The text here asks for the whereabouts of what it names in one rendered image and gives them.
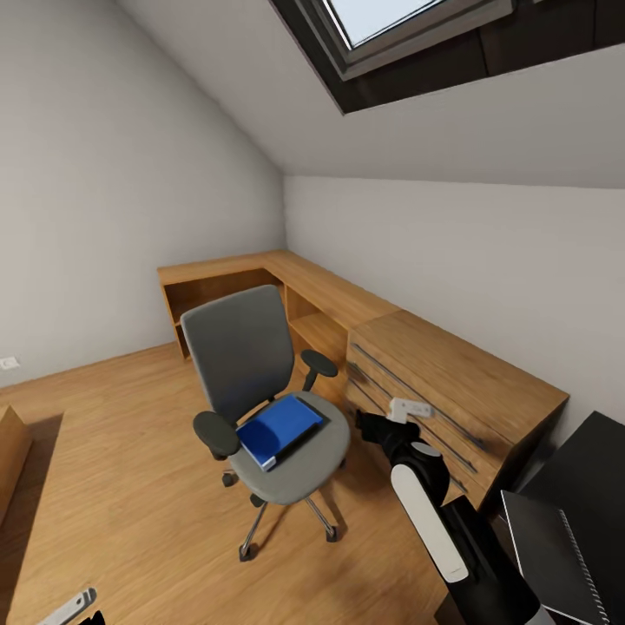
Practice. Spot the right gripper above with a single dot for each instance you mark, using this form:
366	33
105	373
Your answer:
376	429

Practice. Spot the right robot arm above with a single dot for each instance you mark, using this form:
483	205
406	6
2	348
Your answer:
483	582

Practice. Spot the swivel chair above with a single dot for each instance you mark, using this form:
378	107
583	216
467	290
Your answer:
243	352

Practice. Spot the bookcase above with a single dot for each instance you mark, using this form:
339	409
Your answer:
190	285
279	265
320	309

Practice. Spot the folder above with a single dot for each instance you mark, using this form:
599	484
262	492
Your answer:
272	435

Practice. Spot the notebook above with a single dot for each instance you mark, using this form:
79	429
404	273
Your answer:
549	559

